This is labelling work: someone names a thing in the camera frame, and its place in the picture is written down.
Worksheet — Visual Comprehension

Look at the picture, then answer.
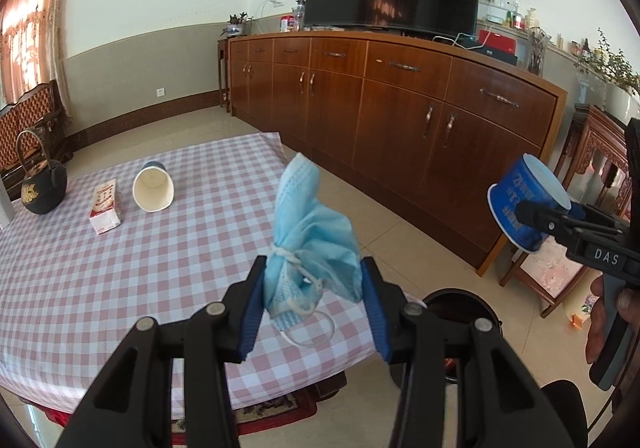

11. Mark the wooden bench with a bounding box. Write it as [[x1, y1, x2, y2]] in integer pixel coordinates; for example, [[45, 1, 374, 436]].
[[0, 79, 73, 189]]

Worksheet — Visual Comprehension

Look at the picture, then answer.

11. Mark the thin branched plant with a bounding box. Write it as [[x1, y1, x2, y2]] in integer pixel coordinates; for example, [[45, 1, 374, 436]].
[[575, 28, 640, 96]]

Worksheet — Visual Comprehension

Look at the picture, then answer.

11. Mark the black trash bin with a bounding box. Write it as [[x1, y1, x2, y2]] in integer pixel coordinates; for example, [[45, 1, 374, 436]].
[[392, 288, 503, 386]]

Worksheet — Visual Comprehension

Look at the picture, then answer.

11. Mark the wooden sideboard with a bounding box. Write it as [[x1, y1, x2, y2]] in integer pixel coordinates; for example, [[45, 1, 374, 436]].
[[227, 30, 568, 277]]

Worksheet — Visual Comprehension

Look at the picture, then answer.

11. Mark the blue paper cup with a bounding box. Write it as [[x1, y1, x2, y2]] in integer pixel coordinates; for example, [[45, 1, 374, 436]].
[[132, 161, 176, 213]]

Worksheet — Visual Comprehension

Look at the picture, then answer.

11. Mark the black iron teapot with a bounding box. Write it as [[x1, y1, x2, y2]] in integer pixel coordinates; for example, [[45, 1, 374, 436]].
[[15, 129, 68, 215]]

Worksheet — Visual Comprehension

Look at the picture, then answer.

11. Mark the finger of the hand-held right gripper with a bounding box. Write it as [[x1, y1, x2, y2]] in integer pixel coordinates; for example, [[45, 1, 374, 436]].
[[567, 202, 632, 231], [515, 199, 623, 249]]

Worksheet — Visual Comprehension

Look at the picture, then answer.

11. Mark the blue paper bowl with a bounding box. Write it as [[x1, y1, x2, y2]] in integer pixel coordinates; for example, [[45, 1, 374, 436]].
[[487, 154, 572, 253]]

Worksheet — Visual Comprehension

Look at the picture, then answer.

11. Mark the black set-top box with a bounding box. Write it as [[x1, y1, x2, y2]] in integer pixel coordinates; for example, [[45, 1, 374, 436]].
[[452, 35, 518, 66]]

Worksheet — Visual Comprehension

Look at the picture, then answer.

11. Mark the carved wooden plant stand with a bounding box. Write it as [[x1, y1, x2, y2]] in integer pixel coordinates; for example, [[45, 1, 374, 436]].
[[499, 104, 636, 319]]

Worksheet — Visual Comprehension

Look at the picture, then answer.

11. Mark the white cable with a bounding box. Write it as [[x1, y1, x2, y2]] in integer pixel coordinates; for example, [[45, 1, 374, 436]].
[[432, 22, 497, 48]]

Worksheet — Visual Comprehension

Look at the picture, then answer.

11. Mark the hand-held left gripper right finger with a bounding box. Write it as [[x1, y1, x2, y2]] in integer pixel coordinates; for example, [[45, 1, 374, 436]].
[[361, 255, 551, 448]]

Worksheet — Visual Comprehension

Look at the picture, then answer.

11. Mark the pink patterned curtain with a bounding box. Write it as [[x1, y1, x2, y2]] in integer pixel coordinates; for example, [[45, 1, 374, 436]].
[[0, 0, 83, 106]]

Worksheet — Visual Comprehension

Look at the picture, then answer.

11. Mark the small red white box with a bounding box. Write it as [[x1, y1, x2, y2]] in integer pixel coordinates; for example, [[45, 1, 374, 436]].
[[89, 179, 122, 235]]

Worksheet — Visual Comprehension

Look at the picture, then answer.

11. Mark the small potted plant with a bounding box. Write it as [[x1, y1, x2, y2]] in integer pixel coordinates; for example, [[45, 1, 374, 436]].
[[221, 12, 252, 37]]

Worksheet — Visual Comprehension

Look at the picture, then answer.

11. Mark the pink checked tablecloth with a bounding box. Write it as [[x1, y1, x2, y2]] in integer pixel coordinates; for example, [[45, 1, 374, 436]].
[[0, 132, 421, 421]]

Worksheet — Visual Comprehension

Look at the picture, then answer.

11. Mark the blue face mask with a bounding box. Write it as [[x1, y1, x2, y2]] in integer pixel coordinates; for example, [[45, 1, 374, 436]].
[[263, 152, 362, 346]]

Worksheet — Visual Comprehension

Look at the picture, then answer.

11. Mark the person's right hand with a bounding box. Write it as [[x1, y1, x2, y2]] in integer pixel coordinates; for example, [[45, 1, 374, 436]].
[[586, 277, 640, 364]]

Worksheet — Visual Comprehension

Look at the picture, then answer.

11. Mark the white ceramic vase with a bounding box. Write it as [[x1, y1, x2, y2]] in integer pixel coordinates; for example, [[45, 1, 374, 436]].
[[602, 82, 633, 126]]

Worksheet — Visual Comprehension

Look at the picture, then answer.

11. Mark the white charger with cable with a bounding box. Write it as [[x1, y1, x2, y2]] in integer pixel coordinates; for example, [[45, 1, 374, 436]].
[[255, 0, 286, 21]]

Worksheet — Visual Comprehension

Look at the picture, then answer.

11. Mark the glass vase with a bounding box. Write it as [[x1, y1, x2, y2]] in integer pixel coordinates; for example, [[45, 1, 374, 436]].
[[526, 26, 551, 76]]

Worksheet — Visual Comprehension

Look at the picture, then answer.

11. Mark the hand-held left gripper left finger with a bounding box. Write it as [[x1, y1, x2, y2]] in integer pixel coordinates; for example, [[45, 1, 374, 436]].
[[56, 255, 268, 448]]

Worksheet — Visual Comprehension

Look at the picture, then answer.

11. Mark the small wooden side table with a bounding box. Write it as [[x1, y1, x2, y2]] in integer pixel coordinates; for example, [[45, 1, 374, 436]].
[[216, 35, 233, 115]]

